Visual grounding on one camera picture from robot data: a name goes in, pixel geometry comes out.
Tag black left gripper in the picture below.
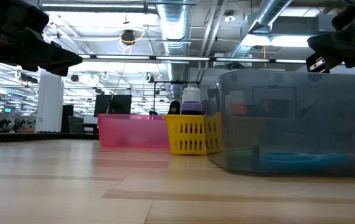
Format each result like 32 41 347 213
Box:
0 0 83 77

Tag orange paint bottle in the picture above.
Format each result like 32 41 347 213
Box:
225 90 249 116

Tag purple paint bottle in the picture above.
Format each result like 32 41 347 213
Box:
180 87 204 116

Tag green scissors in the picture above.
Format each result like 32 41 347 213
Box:
226 147 253 163

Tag white building column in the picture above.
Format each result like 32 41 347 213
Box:
35 68 65 134

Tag grey office chair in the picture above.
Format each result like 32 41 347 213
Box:
68 115 85 134

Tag black office monitors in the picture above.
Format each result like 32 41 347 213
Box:
93 94 133 118

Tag grey translucent plastic bin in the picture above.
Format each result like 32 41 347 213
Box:
201 68 355 177

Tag red plastic tray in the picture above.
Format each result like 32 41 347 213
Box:
97 113 171 149

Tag person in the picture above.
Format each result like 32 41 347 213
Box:
167 100 182 116

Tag long horizontal light bar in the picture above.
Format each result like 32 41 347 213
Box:
77 54 346 65

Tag yellow plastic basket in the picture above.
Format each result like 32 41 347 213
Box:
164 113 224 156

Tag black aluminium table frame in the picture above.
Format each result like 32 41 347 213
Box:
0 131 99 145

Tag black ceiling cable reel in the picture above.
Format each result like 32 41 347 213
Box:
121 29 136 45

